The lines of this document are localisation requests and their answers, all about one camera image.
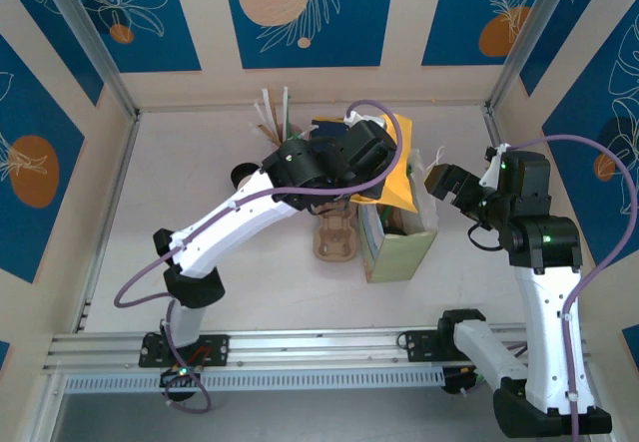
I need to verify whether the stack of black cup lids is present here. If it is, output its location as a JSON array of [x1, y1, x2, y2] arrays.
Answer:
[[230, 161, 257, 187]]

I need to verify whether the aluminium frame post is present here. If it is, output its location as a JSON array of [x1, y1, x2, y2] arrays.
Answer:
[[484, 0, 584, 117], [35, 0, 142, 120]]

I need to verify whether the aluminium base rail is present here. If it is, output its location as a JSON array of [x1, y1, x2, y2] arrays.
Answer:
[[42, 325, 593, 371]]

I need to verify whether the yellow paper napkin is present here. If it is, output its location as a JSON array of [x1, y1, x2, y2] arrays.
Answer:
[[356, 109, 420, 214]]

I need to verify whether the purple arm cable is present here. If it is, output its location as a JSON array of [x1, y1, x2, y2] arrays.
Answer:
[[113, 98, 403, 414], [468, 134, 633, 442]]

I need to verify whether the white slotted cable duct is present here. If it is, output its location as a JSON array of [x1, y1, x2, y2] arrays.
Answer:
[[63, 367, 445, 394]]

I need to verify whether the small controller circuit board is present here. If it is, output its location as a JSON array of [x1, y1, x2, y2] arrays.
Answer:
[[159, 364, 200, 388]]

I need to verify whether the printed paper gift bag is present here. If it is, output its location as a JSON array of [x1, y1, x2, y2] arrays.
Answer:
[[354, 146, 441, 284]]

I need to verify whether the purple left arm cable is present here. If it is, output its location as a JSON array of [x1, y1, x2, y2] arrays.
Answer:
[[113, 98, 403, 414]]

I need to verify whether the pink straw holder cup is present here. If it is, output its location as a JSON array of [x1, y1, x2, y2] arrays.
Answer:
[[272, 125, 307, 145]]

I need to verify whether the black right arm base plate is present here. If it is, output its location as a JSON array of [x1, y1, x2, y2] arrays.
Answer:
[[402, 329, 498, 363]]

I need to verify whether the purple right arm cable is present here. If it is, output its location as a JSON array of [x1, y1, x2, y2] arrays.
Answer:
[[468, 134, 633, 442]]

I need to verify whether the dark blue paper napkin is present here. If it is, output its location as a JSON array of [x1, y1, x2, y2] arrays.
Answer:
[[311, 119, 346, 139]]

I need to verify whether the aluminium frame side rail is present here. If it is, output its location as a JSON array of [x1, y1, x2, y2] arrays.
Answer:
[[486, 110, 508, 157], [74, 111, 144, 334]]

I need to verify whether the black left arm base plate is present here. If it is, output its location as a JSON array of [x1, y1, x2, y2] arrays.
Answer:
[[138, 334, 231, 368]]

